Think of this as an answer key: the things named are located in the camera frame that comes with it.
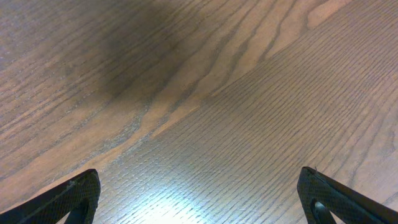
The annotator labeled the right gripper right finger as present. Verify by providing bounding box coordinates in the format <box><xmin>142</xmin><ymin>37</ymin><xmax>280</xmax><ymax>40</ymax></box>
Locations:
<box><xmin>297</xmin><ymin>167</ymin><xmax>397</xmax><ymax>223</ymax></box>

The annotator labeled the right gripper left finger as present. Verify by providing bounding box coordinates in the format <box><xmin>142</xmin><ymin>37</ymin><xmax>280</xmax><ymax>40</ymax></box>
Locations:
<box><xmin>1</xmin><ymin>169</ymin><xmax>101</xmax><ymax>223</ymax></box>

